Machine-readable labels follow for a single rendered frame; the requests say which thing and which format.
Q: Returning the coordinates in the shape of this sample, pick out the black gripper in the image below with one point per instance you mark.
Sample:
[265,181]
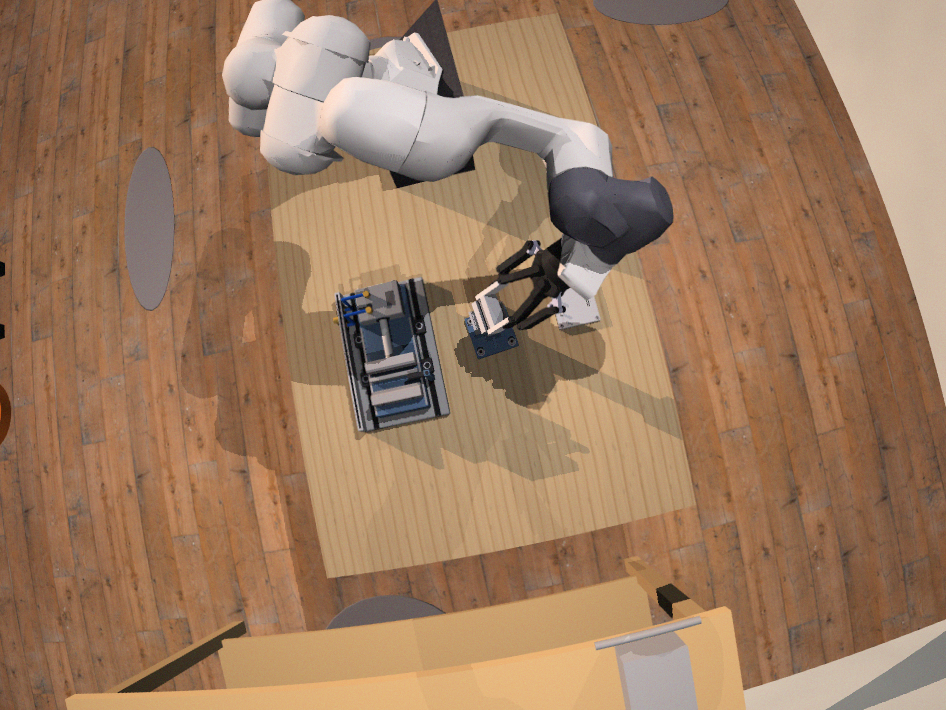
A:
[555,287]

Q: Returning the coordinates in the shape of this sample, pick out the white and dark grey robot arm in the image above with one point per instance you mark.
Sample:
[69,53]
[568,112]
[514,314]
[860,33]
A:
[422,135]

